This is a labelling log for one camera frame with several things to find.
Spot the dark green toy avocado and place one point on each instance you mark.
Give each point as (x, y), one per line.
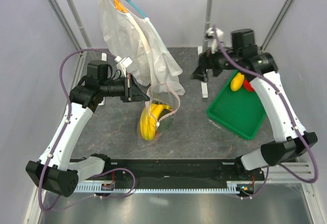
(166, 123)

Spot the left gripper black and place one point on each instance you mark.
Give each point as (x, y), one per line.
(132, 91)

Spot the toy watermelon slice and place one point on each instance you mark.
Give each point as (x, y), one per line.
(157, 135)

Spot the yellow toy banana bunch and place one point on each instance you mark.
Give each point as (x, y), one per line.
(148, 122)

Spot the clear zip top bag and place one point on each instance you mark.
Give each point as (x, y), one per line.
(161, 94)

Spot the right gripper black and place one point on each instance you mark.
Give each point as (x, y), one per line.
(207, 60)

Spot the green plastic tray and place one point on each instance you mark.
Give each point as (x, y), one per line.
(241, 111)

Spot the white cable duct strip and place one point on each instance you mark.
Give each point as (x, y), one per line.
(98, 187)

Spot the teal clothes hanger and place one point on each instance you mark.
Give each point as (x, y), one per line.
(138, 9)

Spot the red toy tomato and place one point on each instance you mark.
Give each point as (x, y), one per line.
(247, 86)

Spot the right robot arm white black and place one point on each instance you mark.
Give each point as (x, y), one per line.
(291, 138)

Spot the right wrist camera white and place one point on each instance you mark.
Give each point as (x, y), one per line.
(215, 35)

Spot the yellow toy mango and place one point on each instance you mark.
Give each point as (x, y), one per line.
(237, 82)

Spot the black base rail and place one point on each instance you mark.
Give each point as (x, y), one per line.
(178, 174)

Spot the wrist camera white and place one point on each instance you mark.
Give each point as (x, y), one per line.
(215, 35)
(125, 65)

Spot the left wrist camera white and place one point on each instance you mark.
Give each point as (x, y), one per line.
(125, 65)

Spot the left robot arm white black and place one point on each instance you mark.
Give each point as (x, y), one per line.
(53, 171)

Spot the white garment on hanger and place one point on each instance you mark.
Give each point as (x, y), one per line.
(127, 35)

